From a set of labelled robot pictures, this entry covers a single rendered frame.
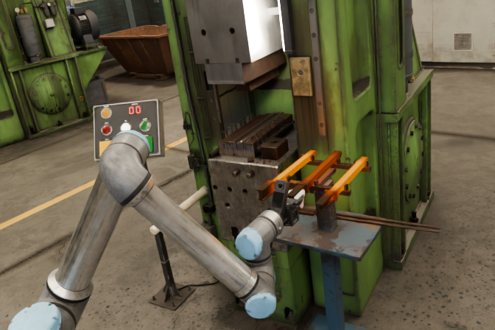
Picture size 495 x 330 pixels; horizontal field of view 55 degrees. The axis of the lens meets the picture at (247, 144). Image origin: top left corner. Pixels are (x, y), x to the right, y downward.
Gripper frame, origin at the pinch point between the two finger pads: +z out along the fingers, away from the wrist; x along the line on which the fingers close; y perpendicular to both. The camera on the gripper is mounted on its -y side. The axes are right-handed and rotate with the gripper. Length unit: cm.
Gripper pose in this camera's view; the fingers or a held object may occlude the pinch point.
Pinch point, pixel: (300, 189)
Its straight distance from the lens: 176.4
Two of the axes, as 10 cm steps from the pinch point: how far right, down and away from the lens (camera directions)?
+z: 5.4, -3.7, 7.5
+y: 1.4, 9.3, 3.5
